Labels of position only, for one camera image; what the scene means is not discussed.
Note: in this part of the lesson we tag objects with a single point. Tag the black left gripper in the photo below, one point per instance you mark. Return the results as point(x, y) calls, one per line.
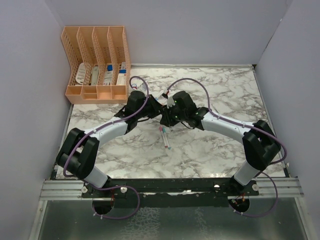
point(156, 106)

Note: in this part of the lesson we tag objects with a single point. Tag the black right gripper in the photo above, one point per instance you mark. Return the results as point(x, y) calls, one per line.
point(165, 120)

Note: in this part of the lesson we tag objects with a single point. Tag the pink cap marker pen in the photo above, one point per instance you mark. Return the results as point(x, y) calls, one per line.
point(163, 136)

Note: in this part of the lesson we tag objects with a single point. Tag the teal cap marker pen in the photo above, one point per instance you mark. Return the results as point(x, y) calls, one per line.
point(166, 138)

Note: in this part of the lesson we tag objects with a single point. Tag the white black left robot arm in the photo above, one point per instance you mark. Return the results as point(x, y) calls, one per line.
point(80, 148)

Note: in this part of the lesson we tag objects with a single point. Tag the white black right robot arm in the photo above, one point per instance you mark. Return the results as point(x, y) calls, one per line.
point(259, 143)

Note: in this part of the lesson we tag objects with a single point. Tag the blue cap marker pen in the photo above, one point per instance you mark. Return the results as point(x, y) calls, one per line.
point(162, 97)

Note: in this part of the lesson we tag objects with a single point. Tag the red white box in organizer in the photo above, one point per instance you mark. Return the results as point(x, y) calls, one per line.
point(122, 74)

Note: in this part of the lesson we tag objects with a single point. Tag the blue white box in organizer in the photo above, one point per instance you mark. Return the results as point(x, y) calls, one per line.
point(108, 75)

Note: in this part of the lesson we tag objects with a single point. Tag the white device in organizer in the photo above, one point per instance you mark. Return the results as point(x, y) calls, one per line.
point(94, 76)

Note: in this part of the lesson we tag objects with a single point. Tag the peach plastic file organizer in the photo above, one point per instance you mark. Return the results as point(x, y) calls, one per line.
point(96, 46)

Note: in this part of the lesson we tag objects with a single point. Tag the white paper card in organizer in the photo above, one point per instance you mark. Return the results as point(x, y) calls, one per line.
point(80, 75)

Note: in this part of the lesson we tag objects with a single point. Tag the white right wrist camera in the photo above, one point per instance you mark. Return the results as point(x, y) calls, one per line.
point(168, 100)

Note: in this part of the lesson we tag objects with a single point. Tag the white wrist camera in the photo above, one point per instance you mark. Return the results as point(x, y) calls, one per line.
point(168, 100)
point(142, 87)

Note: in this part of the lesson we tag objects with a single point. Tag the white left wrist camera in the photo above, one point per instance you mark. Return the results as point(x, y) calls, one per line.
point(142, 87)

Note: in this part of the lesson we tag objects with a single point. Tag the black metal base rail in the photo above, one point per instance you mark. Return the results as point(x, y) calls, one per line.
point(167, 192)

